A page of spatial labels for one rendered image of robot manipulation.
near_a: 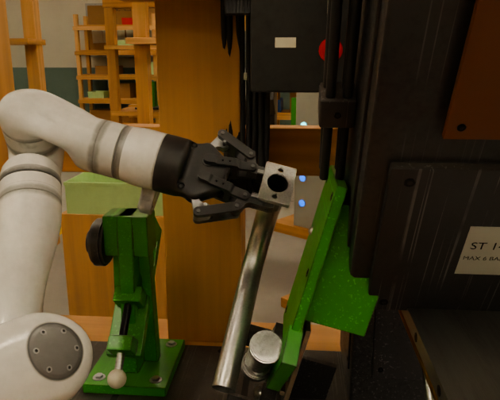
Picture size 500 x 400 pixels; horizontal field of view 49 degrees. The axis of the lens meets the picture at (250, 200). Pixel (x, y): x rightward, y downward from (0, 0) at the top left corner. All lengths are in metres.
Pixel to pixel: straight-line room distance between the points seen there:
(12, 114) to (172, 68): 0.32
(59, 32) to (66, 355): 11.36
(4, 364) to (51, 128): 0.30
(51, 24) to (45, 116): 11.20
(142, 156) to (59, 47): 11.17
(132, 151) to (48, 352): 0.26
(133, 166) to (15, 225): 0.15
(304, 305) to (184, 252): 0.44
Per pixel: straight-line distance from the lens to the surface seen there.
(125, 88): 10.64
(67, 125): 0.70
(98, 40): 11.47
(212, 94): 0.93
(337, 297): 0.61
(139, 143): 0.68
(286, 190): 0.68
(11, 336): 0.54
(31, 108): 0.71
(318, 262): 0.58
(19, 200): 0.65
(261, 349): 0.63
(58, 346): 0.55
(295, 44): 0.82
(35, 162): 0.68
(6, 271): 0.64
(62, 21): 11.80
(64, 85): 11.81
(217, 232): 0.98
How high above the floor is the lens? 1.40
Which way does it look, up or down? 14 degrees down
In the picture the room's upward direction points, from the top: straight up
